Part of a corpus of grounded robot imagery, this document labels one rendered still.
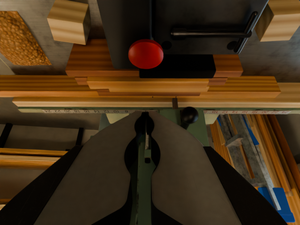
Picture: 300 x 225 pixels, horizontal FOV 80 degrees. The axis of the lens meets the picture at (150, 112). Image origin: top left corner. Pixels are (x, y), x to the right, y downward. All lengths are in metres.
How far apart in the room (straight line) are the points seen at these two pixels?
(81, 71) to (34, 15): 0.10
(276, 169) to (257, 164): 0.59
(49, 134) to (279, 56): 2.89
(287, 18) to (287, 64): 0.14
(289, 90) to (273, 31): 0.19
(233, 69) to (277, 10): 0.08
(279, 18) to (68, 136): 2.83
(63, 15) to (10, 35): 0.11
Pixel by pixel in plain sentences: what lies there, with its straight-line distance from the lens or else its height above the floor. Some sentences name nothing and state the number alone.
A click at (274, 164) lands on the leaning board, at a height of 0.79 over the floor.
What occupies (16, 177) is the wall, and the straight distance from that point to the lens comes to 2.98.
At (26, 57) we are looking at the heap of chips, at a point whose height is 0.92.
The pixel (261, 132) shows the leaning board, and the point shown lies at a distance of 1.79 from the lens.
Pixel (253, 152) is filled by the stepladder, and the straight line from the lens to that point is 1.13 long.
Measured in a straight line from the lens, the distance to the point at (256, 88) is 0.39.
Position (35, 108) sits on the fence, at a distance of 0.43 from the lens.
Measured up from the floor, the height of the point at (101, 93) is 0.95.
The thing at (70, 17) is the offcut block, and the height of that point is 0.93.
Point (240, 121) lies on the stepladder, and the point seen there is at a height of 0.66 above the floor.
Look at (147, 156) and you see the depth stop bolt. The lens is 0.34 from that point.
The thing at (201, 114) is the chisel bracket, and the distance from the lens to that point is 0.27.
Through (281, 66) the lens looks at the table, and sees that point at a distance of 0.42.
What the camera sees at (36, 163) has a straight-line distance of 2.44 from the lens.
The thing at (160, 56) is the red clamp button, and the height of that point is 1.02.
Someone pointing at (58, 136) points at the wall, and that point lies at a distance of 2.97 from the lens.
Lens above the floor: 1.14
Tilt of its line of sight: 30 degrees down
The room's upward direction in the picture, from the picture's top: 180 degrees counter-clockwise
